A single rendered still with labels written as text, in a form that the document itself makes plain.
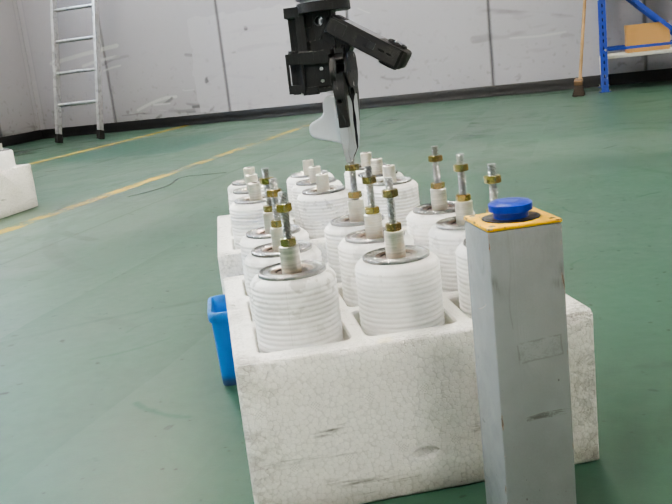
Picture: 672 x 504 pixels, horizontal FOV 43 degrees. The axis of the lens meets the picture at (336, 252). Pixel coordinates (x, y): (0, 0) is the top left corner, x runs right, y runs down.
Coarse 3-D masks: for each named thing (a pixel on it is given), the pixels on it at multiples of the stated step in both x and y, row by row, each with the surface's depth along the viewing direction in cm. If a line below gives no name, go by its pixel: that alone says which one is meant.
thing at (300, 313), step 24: (264, 288) 91; (288, 288) 90; (312, 288) 90; (336, 288) 94; (264, 312) 91; (288, 312) 90; (312, 312) 91; (336, 312) 93; (264, 336) 92; (288, 336) 91; (312, 336) 91; (336, 336) 93
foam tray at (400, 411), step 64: (448, 320) 97; (576, 320) 92; (256, 384) 88; (320, 384) 89; (384, 384) 90; (448, 384) 91; (576, 384) 94; (256, 448) 89; (320, 448) 91; (384, 448) 92; (448, 448) 93; (576, 448) 95
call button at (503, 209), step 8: (496, 200) 79; (504, 200) 78; (512, 200) 78; (520, 200) 78; (528, 200) 77; (488, 208) 78; (496, 208) 77; (504, 208) 76; (512, 208) 76; (520, 208) 76; (528, 208) 77; (496, 216) 78; (504, 216) 77; (512, 216) 77; (520, 216) 77
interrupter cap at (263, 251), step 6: (300, 240) 108; (258, 246) 107; (264, 246) 107; (270, 246) 107; (300, 246) 105; (306, 246) 105; (252, 252) 104; (258, 252) 104; (264, 252) 104; (270, 252) 104; (276, 252) 103; (300, 252) 103
